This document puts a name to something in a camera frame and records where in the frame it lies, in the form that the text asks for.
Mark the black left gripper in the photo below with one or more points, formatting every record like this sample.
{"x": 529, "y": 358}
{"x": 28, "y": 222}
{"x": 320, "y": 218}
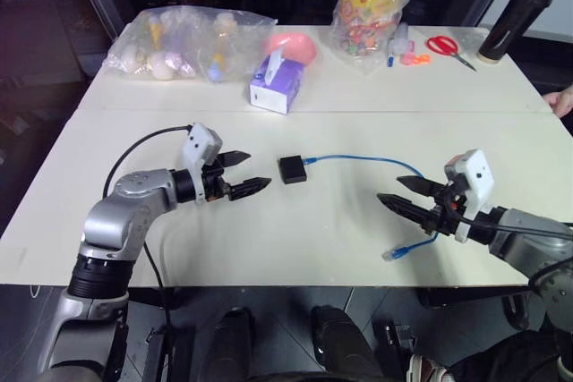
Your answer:
{"x": 215, "y": 183}

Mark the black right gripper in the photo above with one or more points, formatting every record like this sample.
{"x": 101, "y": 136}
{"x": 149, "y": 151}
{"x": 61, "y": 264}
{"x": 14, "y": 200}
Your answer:
{"x": 447, "y": 216}

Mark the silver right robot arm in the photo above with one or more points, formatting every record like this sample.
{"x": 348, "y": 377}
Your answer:
{"x": 524, "y": 243}

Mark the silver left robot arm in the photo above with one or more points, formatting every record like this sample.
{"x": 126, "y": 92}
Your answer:
{"x": 112, "y": 216}

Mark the small black box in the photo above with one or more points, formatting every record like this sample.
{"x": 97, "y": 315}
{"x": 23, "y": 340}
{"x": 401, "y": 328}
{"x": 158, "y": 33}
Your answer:
{"x": 293, "y": 170}

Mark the bystander bare hand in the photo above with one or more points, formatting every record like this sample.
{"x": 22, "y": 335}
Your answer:
{"x": 563, "y": 102}

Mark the purple tissue box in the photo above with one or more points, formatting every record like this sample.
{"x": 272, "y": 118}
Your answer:
{"x": 275, "y": 87}

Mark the pink bowl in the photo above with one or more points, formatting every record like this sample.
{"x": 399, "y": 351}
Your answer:
{"x": 295, "y": 46}

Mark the small pink orange clips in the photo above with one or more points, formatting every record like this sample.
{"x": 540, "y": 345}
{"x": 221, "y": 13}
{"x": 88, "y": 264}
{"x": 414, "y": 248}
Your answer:
{"x": 416, "y": 60}

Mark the clear plastic bag of toys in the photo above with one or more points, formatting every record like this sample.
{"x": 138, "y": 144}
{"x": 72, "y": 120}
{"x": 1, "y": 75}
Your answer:
{"x": 179, "y": 46}

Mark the small clear plastic bottle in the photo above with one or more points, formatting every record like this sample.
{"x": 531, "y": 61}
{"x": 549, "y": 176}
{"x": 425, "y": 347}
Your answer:
{"x": 401, "y": 37}

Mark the dark rounded shape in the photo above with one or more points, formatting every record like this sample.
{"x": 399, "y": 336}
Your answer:
{"x": 233, "y": 346}
{"x": 344, "y": 346}

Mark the white red shoe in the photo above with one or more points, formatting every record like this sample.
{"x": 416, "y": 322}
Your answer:
{"x": 430, "y": 368}

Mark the candy jar with orange lid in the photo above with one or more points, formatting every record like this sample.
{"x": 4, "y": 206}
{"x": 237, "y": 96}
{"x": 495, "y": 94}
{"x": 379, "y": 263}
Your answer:
{"x": 371, "y": 11}

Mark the black tumbler bottle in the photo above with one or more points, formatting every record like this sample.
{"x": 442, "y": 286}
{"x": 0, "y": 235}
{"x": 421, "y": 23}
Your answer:
{"x": 515, "y": 19}

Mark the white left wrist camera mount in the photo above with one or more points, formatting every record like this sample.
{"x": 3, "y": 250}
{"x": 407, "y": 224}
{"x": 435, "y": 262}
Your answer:
{"x": 201, "y": 140}

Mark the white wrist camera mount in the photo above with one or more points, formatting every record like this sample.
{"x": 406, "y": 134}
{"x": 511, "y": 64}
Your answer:
{"x": 476, "y": 176}
{"x": 201, "y": 140}

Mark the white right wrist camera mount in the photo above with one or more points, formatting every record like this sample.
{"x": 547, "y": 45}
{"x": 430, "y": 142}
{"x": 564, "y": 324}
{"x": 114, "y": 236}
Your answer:
{"x": 476, "y": 176}

